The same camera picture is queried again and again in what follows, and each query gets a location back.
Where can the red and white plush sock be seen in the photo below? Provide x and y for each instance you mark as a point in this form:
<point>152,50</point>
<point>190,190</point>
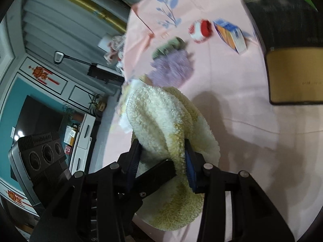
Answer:
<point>199,30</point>

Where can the purple plush sock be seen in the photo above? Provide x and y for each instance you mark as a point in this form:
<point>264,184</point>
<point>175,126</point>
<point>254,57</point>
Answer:
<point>171,68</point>

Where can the yellow patterned curtain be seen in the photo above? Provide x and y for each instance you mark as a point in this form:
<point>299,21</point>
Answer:
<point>101,12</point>

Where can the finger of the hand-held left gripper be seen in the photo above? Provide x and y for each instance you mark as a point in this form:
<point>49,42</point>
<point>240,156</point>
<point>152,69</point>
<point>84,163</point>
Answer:
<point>159,172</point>

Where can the pink floral tablecloth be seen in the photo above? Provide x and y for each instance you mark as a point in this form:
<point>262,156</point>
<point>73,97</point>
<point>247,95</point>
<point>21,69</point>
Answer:
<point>239,143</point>

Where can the cream plush sock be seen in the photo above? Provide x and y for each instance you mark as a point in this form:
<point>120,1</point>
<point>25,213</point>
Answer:
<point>161,116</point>

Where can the green plush sock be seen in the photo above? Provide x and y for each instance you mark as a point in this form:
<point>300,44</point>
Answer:
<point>169,46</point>

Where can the red knot decoration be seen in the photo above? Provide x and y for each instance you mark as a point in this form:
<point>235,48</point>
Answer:
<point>40,74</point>
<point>15,196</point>

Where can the black and gold box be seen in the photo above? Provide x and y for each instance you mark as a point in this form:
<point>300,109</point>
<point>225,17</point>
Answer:
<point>290,68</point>

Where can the potted plant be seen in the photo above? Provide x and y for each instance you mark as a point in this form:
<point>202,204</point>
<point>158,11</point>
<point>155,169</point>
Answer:
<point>94,103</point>

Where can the yellow box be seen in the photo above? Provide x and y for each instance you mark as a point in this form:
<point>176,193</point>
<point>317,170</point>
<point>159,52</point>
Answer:
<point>72,133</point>

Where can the blue and orange carton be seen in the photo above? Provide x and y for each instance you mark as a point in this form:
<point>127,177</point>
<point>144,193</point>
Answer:
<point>232,35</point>

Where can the black television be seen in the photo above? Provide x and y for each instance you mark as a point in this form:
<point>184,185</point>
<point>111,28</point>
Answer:
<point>37,116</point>

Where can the pile of plastic bags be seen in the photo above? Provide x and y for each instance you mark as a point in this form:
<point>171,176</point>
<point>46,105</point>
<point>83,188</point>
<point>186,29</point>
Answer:
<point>113,45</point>

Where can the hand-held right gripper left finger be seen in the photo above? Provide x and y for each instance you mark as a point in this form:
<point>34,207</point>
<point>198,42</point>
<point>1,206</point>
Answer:
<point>133,162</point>

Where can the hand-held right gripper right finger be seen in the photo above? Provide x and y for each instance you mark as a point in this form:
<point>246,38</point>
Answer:
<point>191,172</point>

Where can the white television cabinet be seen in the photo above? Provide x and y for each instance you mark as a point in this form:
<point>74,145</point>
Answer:
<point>83,136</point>

